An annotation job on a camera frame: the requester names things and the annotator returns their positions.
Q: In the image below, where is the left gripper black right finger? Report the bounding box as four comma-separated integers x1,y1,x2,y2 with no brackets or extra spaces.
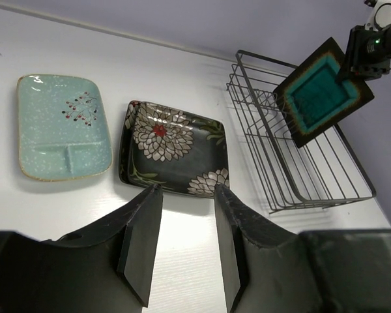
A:
214,184,391,312

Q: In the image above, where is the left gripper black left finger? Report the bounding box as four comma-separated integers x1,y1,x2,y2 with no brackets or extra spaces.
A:
0,185,163,312

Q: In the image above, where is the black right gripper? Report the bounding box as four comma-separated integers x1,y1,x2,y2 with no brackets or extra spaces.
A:
336,25,391,83

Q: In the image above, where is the dark green patterned plate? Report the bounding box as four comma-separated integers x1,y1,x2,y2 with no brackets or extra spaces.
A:
273,37,374,148

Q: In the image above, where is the black floral square plate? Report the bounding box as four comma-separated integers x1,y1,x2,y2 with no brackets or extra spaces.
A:
119,100,141,185

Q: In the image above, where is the light green rectangular plate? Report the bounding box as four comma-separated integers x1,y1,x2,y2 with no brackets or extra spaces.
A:
16,74,113,182

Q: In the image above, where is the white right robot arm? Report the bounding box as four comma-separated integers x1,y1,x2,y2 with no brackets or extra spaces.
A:
336,0,391,83

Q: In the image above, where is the grey wire dish rack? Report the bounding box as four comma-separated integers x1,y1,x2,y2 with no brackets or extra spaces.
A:
226,50,376,214

